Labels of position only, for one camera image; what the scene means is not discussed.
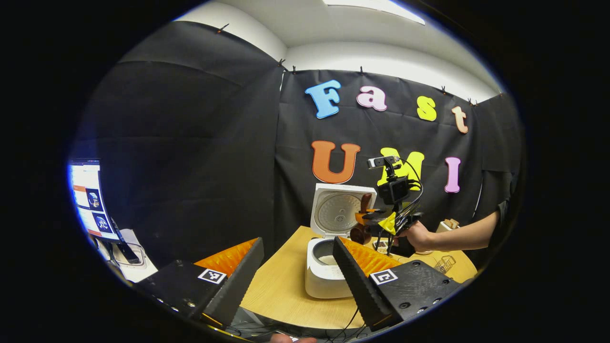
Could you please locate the row of black cloth clips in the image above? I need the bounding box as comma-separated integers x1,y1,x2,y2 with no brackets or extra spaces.
217,23,479,106

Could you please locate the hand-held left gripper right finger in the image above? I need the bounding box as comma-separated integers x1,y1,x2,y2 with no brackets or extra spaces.
332,236,464,333

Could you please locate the computer monitor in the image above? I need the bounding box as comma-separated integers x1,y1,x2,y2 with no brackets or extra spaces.
68,159,122,243

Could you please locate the black smartphone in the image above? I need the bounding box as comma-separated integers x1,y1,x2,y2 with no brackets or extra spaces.
116,242,142,265

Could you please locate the white rice cooker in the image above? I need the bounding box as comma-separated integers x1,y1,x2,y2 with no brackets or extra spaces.
305,183,378,299

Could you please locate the brown wooden spoon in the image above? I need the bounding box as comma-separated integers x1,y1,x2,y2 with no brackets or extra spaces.
349,193,375,245

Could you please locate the black backdrop cloth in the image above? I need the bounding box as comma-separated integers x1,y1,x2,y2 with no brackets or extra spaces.
71,20,525,267

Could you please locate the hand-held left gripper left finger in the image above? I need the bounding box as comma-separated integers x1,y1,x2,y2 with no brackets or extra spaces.
136,237,265,329

